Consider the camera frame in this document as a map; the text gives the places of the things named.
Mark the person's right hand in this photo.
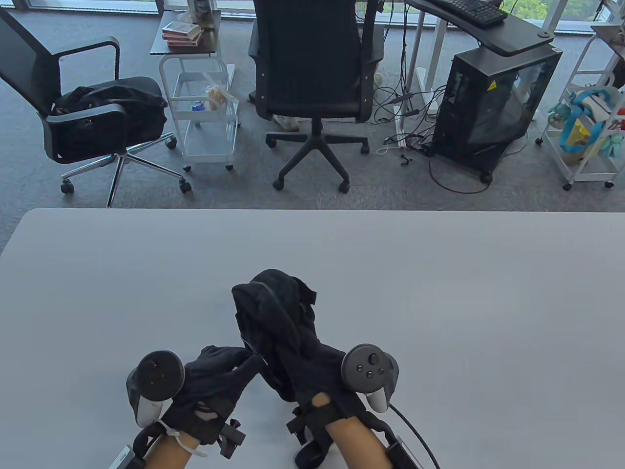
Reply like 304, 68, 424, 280
273, 340, 387, 426

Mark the person's left hand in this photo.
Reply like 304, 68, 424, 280
161, 344, 267, 446

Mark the black corduroy backpack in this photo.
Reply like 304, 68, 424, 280
232, 269, 352, 468

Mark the person's left forearm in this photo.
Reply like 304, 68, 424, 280
144, 432, 196, 469

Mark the person's right forearm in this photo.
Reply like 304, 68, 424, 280
325, 418, 396, 469

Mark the black white left controller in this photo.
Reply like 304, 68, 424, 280
126, 350, 186, 428

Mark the white rolling cart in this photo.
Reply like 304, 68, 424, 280
159, 54, 240, 172

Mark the white power strip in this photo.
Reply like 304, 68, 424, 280
394, 100, 440, 147

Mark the clear snack bag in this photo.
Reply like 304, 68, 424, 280
205, 84, 229, 110

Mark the black jacket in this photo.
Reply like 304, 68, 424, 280
51, 77, 169, 157

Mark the black computer tower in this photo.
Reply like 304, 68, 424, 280
432, 45, 563, 184

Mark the black office chair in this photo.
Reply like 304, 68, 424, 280
248, 0, 386, 192

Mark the white cart with supplies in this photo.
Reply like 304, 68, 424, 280
536, 24, 625, 191

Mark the dark side table top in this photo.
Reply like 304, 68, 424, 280
150, 11, 221, 56

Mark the teal soft toy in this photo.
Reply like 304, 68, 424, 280
548, 102, 571, 128

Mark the blue yellow tote bag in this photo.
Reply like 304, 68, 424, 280
559, 90, 611, 153

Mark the black desk with white legs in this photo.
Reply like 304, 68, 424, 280
393, 0, 569, 147

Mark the mesh chair with chrome base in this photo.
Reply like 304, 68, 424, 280
0, 7, 192, 208

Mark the black keyboard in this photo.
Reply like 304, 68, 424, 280
430, 0, 508, 27

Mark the grey head-mounted camera rig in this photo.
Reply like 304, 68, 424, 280
340, 344, 400, 413

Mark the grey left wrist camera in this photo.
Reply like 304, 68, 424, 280
110, 445, 147, 469

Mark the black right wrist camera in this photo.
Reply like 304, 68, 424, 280
386, 437, 421, 469

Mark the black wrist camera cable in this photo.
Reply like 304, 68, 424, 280
388, 403, 442, 469

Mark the bundle of black cables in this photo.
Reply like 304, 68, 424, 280
374, 0, 491, 194

